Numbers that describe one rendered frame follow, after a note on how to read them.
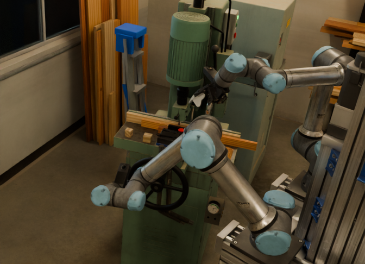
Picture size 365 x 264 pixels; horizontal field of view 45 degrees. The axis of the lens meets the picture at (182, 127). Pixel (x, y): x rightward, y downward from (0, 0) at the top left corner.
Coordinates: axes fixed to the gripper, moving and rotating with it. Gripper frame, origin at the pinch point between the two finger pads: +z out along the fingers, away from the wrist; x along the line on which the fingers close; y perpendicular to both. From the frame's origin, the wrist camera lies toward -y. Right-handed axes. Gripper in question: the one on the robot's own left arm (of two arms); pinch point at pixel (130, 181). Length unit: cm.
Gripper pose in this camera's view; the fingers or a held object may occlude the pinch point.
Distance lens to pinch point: 200.7
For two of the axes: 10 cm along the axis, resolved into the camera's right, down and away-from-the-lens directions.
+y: -1.4, 9.9, 0.1
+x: 9.7, 1.4, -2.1
